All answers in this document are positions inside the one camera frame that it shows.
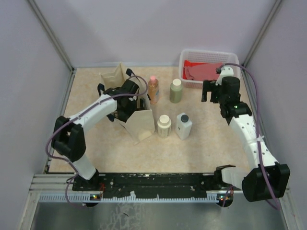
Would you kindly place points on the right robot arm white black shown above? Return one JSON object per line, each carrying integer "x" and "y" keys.
{"x": 267, "y": 178}

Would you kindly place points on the beige canvas tote bag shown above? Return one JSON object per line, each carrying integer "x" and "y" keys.
{"x": 140, "y": 125}

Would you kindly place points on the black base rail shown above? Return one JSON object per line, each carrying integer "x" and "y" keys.
{"x": 151, "y": 185}

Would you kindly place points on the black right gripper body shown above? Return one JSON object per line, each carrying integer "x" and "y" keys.
{"x": 221, "y": 98}

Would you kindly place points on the white bottle grey cap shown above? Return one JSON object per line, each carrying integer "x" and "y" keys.
{"x": 183, "y": 126}

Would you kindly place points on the red cloth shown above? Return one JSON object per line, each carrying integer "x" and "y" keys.
{"x": 189, "y": 65}

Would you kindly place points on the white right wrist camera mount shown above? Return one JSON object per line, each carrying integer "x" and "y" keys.
{"x": 224, "y": 71}

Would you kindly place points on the pink cloth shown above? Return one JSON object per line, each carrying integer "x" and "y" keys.
{"x": 204, "y": 72}

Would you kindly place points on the white plastic basket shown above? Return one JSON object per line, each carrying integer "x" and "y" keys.
{"x": 202, "y": 56}

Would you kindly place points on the green bottle beige cap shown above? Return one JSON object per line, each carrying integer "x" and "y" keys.
{"x": 176, "y": 89}

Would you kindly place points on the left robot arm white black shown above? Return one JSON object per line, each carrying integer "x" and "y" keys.
{"x": 69, "y": 133}

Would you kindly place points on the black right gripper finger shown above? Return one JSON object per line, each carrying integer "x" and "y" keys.
{"x": 207, "y": 86}
{"x": 214, "y": 89}

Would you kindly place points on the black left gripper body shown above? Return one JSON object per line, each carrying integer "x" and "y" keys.
{"x": 124, "y": 113}

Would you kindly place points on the orange lotion bottle pink cap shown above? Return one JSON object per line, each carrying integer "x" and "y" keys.
{"x": 153, "y": 89}

